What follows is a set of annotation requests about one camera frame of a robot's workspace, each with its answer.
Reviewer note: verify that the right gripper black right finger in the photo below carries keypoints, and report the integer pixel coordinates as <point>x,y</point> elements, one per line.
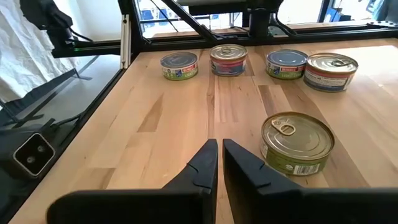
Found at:
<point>264,202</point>

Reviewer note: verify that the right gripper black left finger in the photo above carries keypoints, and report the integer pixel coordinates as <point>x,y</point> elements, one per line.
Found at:
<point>186,202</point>

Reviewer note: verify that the green label pull-tab can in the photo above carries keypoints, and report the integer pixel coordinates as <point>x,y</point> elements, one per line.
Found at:
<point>295,140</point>

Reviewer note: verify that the green white label tuna can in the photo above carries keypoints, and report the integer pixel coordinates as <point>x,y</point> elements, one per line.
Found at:
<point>284,65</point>
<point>179,70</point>

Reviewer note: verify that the red blue label pull-tab can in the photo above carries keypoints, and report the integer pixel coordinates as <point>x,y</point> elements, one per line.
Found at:
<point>228,62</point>
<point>326,77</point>

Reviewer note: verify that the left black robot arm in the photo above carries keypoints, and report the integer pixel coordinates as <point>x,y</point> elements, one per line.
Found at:
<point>259,21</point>

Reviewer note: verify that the black stand legs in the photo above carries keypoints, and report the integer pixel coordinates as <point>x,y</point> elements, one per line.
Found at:
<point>37,93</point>

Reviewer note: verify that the white backdrop sheet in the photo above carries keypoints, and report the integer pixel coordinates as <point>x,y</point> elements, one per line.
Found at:
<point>25,62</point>

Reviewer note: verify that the person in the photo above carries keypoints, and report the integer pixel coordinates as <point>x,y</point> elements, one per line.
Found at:
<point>387,9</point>

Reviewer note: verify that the black silver-rimmed camera box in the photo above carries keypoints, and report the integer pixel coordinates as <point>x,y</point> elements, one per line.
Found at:
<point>34,154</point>

